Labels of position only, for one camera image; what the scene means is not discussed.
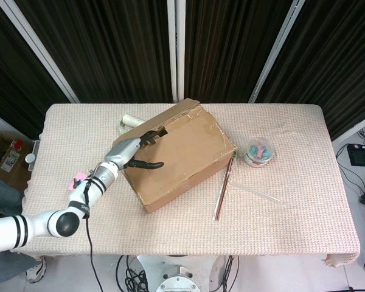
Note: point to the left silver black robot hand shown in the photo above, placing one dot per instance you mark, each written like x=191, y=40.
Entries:
x=121, y=152

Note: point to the cardboard box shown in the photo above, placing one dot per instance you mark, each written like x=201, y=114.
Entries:
x=182, y=161
x=6, y=158

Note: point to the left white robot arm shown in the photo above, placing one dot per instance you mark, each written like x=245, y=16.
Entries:
x=39, y=225

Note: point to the pink cube box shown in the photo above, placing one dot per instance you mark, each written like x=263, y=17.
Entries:
x=78, y=177

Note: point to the white device with gray knob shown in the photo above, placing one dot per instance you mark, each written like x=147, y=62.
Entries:
x=31, y=158

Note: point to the beige woven tablecloth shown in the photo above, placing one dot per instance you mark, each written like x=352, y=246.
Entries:
x=170, y=231

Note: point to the dark pleated curtain panel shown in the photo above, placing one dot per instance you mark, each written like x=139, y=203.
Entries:
x=231, y=51
x=9, y=91
x=109, y=51
x=337, y=61

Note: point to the cardboard box on floor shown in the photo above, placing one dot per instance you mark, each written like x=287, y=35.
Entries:
x=6, y=158

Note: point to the person leg in blue jeans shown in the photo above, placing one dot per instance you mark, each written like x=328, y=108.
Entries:
x=3, y=194

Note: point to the clear jar of binder clips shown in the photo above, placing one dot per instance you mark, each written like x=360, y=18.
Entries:
x=259, y=152

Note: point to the clear plastic tube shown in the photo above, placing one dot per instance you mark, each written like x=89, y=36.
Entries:
x=255, y=191

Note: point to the white sneaker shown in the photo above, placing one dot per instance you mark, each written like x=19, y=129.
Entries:
x=36, y=270

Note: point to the black laptop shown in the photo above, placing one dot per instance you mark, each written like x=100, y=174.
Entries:
x=362, y=155

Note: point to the white partition frame post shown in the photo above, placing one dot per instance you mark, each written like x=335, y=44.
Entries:
x=176, y=51
x=39, y=51
x=276, y=51

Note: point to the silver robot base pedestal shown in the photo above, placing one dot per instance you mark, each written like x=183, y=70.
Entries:
x=178, y=273

